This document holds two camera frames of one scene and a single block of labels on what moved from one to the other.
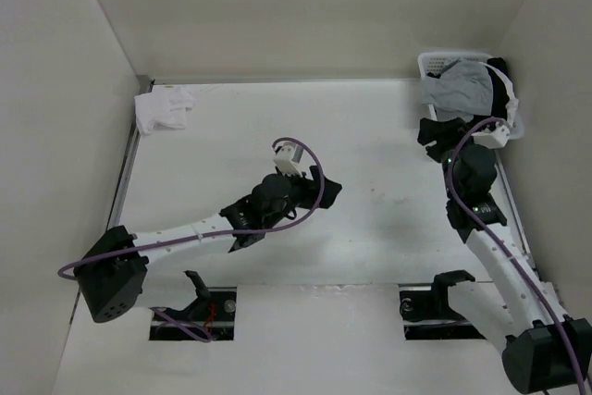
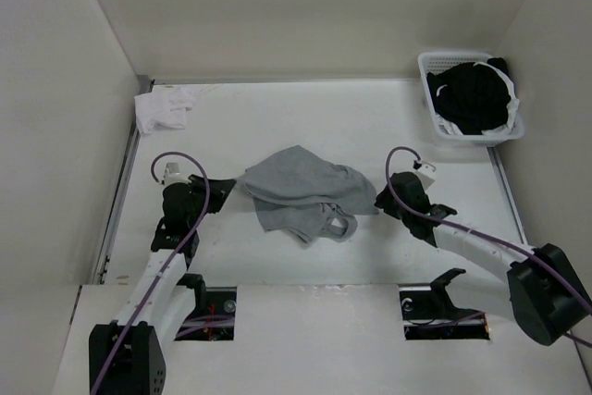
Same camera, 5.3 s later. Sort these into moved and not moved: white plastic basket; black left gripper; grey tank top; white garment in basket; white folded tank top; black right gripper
Moved: black left gripper; black right gripper; grey tank top
Not moved: white plastic basket; white folded tank top; white garment in basket
